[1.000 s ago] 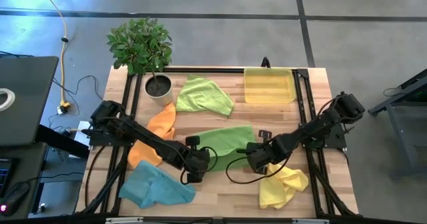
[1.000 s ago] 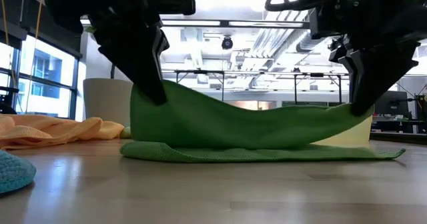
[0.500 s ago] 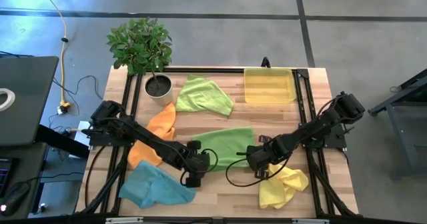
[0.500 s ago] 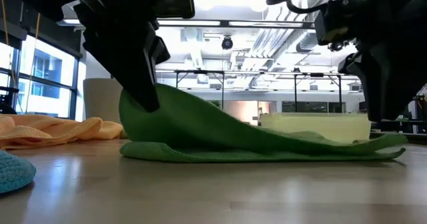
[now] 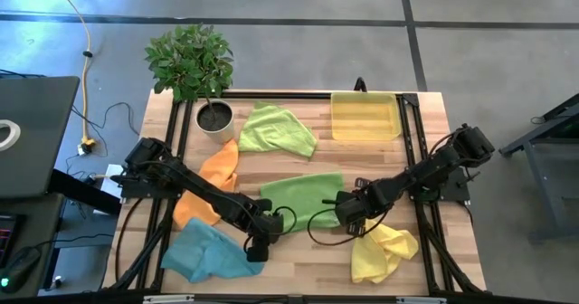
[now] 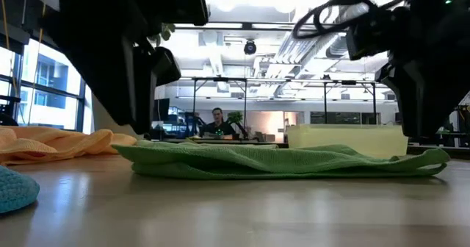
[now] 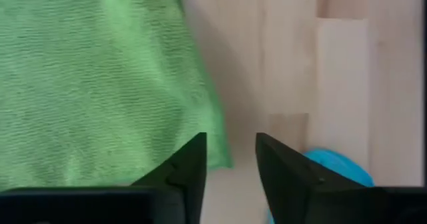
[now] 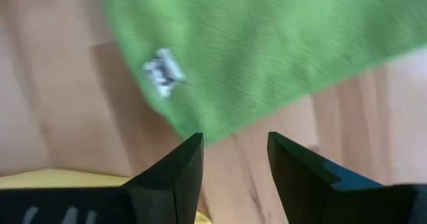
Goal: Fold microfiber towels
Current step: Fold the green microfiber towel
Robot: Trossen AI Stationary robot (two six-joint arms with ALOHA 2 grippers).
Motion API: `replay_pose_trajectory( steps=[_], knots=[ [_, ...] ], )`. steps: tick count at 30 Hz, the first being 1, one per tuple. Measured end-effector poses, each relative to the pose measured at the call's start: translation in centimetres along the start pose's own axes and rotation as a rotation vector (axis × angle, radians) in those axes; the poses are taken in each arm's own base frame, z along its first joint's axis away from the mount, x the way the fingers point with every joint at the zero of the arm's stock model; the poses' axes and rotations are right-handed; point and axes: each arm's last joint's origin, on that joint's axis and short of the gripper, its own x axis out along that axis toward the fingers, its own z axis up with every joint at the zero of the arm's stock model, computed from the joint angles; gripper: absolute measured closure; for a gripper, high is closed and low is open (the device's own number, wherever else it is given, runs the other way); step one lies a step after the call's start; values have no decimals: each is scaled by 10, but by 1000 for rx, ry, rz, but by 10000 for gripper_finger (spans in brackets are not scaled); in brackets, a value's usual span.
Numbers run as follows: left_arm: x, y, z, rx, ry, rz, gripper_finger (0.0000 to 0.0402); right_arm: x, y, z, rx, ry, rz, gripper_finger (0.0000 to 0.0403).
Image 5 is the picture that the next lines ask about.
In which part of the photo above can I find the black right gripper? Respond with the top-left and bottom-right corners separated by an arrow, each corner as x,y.
334,191 -> 368,238

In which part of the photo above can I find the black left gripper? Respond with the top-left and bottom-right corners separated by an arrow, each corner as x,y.
246,217 -> 285,263

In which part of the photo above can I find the yellow microfiber towel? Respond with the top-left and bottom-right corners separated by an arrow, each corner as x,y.
350,217 -> 420,285

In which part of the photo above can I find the blue microfiber towel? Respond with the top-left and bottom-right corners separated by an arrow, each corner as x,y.
160,217 -> 266,283

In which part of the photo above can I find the green microfiber towel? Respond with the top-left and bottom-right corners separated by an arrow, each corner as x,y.
260,171 -> 346,233
238,100 -> 318,159

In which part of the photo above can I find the orange microfiber towel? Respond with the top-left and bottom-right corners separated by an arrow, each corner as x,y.
172,138 -> 240,231

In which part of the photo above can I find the yellow translucent plastic bin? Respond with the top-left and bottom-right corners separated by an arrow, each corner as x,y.
329,90 -> 403,142

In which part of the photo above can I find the white plant pot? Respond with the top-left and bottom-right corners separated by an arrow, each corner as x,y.
195,99 -> 235,145

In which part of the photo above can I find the white power box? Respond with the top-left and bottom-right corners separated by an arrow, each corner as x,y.
100,163 -> 126,202

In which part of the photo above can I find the dark grey metal cart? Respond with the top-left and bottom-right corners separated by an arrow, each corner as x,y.
499,93 -> 579,244

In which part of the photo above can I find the yellow power plug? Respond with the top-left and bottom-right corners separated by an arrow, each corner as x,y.
77,137 -> 97,157

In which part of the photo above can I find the green leafy plant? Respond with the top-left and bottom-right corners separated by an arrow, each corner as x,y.
144,23 -> 235,120

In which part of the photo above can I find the dark desk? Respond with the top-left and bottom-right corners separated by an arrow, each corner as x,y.
0,167 -> 123,299

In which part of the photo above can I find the black computer mouse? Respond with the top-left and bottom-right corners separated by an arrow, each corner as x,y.
0,246 -> 43,295

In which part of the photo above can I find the backlit keyboard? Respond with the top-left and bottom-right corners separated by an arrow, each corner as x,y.
0,213 -> 22,269

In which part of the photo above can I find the grey laptop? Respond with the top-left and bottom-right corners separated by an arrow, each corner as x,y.
0,75 -> 81,199

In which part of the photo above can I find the white tape roll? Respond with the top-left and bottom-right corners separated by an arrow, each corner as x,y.
0,119 -> 22,152

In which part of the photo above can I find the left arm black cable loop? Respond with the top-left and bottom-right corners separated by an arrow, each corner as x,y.
271,205 -> 299,236

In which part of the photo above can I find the silver metal bracket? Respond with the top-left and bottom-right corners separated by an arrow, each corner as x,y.
143,294 -> 195,304
396,297 -> 447,304

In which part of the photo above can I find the thick black cable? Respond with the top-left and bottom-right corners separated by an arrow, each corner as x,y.
114,197 -> 146,283

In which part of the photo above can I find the black aluminium table frame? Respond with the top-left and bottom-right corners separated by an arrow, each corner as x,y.
101,90 -> 488,296

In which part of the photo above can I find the thin black floor cable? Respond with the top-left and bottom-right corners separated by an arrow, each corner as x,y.
67,100 -> 140,160

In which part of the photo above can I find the yellow cable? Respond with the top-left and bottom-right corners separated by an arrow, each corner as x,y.
48,0 -> 97,149

